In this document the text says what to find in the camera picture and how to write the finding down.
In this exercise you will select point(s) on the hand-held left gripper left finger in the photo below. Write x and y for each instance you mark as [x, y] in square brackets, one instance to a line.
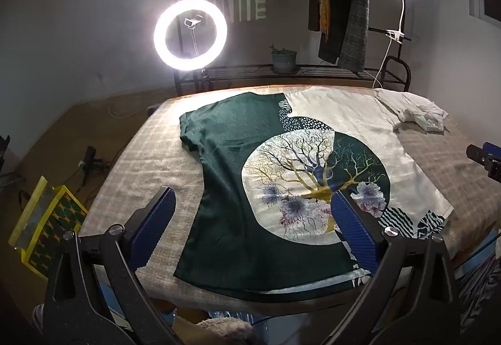
[152, 223]

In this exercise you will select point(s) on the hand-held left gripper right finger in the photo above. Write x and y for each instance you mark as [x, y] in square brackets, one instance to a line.
[352, 227]

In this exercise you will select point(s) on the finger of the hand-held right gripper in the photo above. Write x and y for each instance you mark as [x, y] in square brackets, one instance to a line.
[479, 155]

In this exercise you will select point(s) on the white garment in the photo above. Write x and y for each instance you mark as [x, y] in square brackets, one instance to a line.
[415, 106]

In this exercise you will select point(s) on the green white tree print T-shirt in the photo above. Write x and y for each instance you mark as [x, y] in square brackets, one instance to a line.
[227, 157]

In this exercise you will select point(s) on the black metal clothes rack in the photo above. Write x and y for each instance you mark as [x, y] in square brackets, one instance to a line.
[235, 73]

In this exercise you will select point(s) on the beige plaid blanket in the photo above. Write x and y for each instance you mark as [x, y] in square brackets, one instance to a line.
[156, 149]

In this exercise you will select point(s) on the black tripod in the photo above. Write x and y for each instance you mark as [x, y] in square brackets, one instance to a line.
[90, 157]

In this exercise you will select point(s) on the yellow patterned bag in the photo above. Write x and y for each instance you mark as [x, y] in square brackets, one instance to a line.
[54, 219]

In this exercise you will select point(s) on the beige fluffy cloth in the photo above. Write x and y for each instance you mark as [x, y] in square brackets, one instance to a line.
[219, 329]

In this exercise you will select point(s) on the striped dark cloth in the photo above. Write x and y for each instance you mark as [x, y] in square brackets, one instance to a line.
[481, 282]

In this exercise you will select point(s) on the grey plaid coat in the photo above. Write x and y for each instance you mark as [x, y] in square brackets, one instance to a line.
[356, 28]

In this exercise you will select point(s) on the potted plant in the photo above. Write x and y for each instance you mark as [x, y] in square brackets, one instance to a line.
[283, 61]

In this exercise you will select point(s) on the white phone holder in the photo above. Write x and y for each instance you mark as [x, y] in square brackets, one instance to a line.
[193, 21]

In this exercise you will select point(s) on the orange scarf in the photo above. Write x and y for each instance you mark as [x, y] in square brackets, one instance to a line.
[324, 12]

